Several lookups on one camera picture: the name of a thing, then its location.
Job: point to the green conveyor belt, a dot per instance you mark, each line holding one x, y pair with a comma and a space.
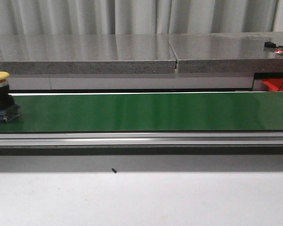
148, 112

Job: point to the grey stone countertop slab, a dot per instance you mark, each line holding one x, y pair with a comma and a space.
140, 53

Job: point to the red plastic tray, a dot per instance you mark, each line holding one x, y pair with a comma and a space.
274, 85

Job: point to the small sensor circuit board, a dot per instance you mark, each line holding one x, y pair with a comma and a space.
278, 49

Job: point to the white pleated curtain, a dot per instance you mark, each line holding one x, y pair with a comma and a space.
139, 16

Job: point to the aluminium conveyor frame rail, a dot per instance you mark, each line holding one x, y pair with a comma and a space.
142, 138

